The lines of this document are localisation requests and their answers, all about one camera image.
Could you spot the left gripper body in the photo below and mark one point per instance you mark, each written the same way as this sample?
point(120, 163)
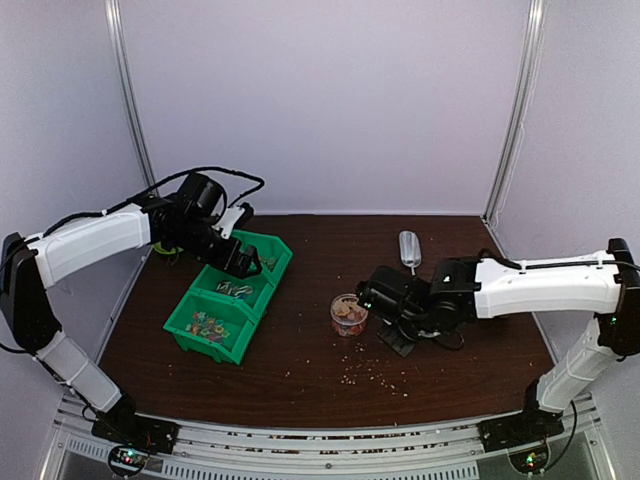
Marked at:
point(194, 239)

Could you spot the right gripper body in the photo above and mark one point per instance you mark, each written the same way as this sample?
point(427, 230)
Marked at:
point(414, 332)

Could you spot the green bin compartment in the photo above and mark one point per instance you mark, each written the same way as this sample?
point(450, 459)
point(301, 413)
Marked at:
point(253, 294)
point(274, 255)

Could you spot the metal scoop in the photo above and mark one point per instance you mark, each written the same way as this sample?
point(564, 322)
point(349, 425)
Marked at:
point(410, 250)

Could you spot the green bin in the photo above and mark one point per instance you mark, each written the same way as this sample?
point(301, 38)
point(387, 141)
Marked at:
point(237, 321)

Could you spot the clear plastic jar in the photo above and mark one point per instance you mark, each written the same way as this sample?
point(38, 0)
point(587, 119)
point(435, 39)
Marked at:
point(349, 318)

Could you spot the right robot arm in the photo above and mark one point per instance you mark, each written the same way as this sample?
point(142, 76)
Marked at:
point(463, 290)

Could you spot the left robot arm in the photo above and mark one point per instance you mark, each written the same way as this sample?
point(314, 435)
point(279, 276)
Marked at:
point(32, 265)

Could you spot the yellow candies pile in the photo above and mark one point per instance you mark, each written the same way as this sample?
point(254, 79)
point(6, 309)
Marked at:
point(269, 263)

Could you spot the lollipop candies pile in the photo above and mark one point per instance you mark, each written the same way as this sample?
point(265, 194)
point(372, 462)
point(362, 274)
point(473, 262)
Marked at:
point(234, 290)

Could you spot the star candies pile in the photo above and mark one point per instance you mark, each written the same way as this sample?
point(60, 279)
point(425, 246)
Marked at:
point(207, 327)

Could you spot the green bowl behind bins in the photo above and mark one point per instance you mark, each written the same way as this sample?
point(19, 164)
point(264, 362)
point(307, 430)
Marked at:
point(158, 248)

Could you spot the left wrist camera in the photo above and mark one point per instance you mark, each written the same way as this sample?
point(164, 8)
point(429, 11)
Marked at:
point(200, 190)

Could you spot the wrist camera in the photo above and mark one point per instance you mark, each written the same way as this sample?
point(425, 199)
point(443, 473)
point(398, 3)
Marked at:
point(391, 294)
point(200, 190)

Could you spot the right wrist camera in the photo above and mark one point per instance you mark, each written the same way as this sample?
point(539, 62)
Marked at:
point(391, 294)

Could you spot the aluminium front rail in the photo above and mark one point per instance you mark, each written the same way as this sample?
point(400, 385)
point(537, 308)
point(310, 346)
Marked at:
point(444, 450)

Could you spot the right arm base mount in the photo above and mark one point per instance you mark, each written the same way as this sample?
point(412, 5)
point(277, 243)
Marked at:
point(518, 429)

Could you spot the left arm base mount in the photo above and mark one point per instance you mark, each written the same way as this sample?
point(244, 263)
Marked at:
point(147, 434)

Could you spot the left aluminium corner post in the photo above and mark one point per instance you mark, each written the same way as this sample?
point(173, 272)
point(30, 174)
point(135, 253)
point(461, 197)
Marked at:
point(116, 31)

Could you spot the aluminium corner post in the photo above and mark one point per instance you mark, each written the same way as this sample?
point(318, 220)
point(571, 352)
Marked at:
point(116, 31)
point(515, 127)

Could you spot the right aluminium corner post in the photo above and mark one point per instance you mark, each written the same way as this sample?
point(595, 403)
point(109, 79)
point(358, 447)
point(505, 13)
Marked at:
point(515, 127)

